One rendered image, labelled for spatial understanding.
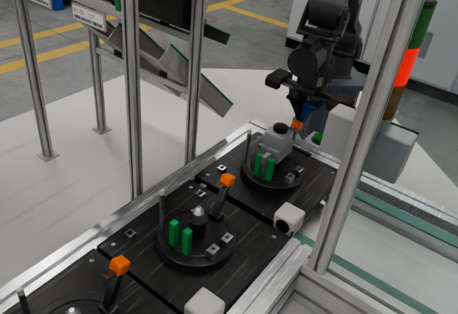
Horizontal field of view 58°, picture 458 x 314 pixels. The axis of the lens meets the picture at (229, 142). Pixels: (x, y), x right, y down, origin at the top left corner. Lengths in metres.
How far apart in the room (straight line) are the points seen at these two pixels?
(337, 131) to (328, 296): 0.30
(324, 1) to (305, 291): 0.53
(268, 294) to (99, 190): 0.49
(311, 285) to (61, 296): 0.41
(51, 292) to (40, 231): 0.27
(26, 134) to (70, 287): 0.63
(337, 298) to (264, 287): 0.13
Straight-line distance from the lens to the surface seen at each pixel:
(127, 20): 0.70
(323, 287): 0.78
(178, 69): 0.88
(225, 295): 0.68
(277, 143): 0.83
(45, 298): 0.70
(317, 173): 0.94
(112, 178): 1.05
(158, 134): 1.20
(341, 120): 0.62
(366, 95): 0.55
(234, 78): 1.55
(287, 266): 0.75
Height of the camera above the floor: 1.53
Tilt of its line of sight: 34 degrees down
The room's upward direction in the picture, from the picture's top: 7 degrees clockwise
